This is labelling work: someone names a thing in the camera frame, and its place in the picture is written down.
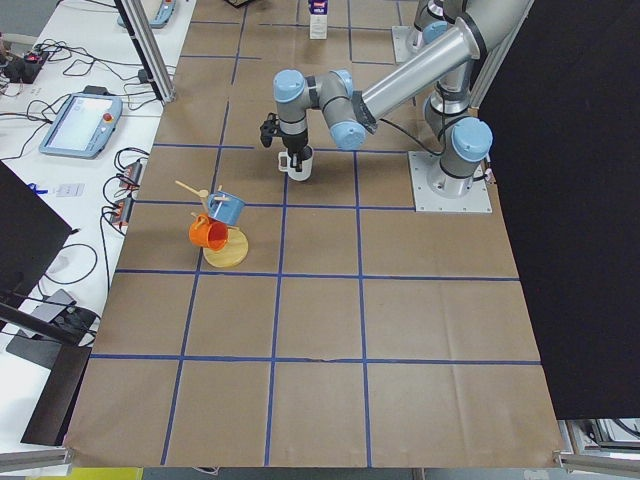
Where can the aluminium frame post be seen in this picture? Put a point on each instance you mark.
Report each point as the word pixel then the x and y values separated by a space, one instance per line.
pixel 141 35

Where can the orange mug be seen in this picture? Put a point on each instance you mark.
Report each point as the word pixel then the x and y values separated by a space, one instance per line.
pixel 208 233

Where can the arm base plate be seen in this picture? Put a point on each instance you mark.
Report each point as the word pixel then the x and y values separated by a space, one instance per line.
pixel 407 42
pixel 436 192

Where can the white ceramic mug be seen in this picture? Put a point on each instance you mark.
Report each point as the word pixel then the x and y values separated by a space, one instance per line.
pixel 298 167

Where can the blue teach pendant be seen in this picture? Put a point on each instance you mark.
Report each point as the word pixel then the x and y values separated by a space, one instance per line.
pixel 83 126

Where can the blue white milk carton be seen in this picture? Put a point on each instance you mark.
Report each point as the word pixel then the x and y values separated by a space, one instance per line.
pixel 318 19

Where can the wooden mug tree stand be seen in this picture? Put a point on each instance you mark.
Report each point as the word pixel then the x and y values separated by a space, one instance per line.
pixel 236 249

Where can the blue mug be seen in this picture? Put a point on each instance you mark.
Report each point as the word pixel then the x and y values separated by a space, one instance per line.
pixel 225 207

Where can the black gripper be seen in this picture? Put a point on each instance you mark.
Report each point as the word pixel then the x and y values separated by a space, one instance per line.
pixel 293 143

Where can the black monitor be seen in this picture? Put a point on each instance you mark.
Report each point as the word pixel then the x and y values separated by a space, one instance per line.
pixel 32 235

